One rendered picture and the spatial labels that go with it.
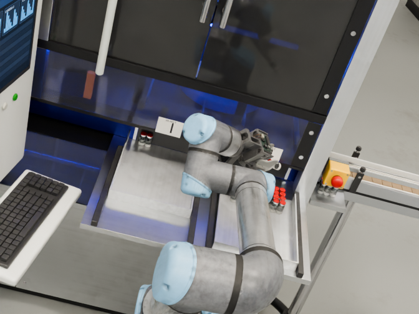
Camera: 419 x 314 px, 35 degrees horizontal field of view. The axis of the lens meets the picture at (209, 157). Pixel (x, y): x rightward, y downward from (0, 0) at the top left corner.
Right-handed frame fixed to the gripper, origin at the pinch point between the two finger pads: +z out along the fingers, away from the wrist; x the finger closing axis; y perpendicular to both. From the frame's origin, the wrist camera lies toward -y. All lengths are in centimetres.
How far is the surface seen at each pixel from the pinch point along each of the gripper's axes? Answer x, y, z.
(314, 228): 32, -70, 171
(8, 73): 34, -44, -50
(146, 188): 10.6, -44.6, 1.1
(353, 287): -7, -54, 162
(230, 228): -7.4, -26.2, 16.1
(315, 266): -9, -37, 90
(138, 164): 22, -49, 4
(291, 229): -9.3, -14.8, 34.0
